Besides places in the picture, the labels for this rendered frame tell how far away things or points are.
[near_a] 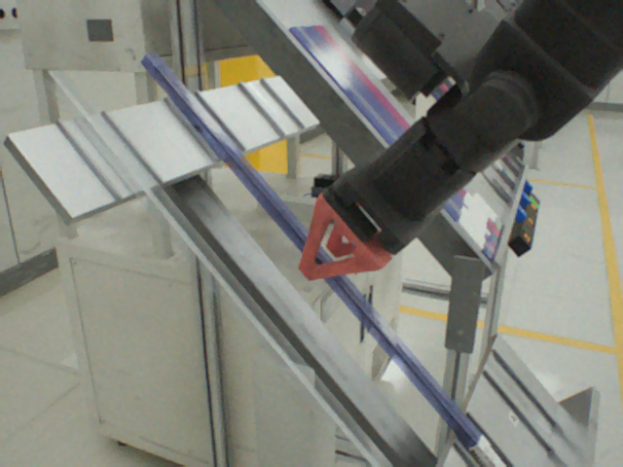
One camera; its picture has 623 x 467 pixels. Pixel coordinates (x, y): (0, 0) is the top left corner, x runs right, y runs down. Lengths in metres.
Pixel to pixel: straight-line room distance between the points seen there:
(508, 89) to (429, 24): 0.08
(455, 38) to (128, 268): 1.03
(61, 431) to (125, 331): 0.52
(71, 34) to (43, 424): 1.13
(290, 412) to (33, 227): 2.28
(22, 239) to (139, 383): 1.38
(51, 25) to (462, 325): 0.95
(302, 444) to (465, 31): 0.38
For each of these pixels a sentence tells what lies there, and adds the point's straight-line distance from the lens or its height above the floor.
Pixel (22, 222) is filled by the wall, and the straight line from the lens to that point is 2.69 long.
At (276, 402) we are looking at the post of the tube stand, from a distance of 0.54.
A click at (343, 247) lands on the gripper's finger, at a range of 0.49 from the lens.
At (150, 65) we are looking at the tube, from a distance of 0.52.
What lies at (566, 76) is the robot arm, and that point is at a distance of 0.29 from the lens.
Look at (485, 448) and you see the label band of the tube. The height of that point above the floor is 0.78.
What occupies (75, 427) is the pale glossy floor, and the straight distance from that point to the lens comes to 1.83.
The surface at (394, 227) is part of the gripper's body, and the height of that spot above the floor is 0.98.
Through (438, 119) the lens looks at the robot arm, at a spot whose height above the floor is 1.05.
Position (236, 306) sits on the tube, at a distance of 0.39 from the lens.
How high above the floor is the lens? 1.12
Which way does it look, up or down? 22 degrees down
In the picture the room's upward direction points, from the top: straight up
